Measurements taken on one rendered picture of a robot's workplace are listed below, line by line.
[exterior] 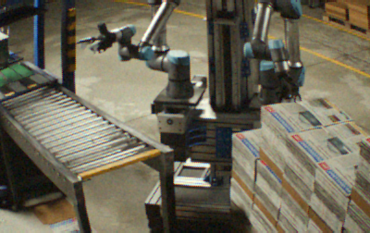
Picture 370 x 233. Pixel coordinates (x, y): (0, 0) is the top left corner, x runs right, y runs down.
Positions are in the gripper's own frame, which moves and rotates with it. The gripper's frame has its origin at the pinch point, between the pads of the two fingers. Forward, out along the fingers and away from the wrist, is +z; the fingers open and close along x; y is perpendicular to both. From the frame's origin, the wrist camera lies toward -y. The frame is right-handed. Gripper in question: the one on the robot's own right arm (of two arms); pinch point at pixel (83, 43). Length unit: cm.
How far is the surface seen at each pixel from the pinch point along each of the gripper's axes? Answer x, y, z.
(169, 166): -58, 44, -4
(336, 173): -152, -4, 18
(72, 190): -46, 42, 47
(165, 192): -58, 57, -2
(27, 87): 80, 55, -13
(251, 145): -86, 29, -25
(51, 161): -23, 41, 42
